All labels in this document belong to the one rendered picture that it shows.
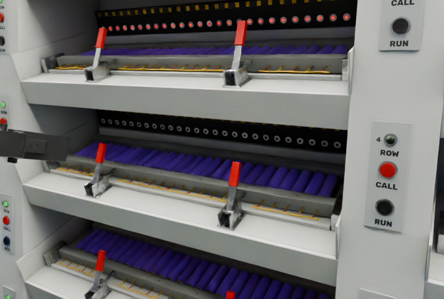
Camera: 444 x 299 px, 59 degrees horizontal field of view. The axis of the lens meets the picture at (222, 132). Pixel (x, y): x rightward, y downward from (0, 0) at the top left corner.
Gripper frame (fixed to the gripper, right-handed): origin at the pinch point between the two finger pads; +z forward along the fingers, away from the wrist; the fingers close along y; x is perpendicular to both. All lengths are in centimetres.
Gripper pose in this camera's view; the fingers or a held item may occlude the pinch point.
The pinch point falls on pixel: (38, 146)
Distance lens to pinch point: 49.4
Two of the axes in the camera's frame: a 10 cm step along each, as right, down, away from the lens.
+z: 4.7, 1.2, 8.8
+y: 8.7, 0.9, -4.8
